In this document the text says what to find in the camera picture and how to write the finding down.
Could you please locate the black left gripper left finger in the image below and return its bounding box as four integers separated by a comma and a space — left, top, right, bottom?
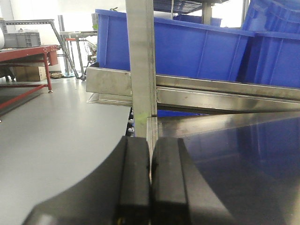
23, 136, 150, 225

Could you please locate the red metal table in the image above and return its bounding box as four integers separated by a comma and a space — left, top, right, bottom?
0, 45, 61, 109

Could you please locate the blue crate left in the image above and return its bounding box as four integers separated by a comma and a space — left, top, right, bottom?
96, 9, 255, 81

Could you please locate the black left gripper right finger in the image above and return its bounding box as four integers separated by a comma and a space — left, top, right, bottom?
151, 137, 234, 225

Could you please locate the blue crate right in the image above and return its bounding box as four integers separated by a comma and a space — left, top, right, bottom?
237, 0, 300, 88

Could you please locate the grey plastic crate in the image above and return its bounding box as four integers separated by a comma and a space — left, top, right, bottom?
4, 32, 41, 48

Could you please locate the cardboard box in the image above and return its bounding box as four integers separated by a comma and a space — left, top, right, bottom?
13, 66, 46, 82

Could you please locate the stainless steel shelf frame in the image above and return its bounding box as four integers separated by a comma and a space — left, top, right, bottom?
86, 0, 300, 146

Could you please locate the blue crate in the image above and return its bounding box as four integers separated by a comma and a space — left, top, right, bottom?
96, 9, 255, 81
237, 0, 300, 88

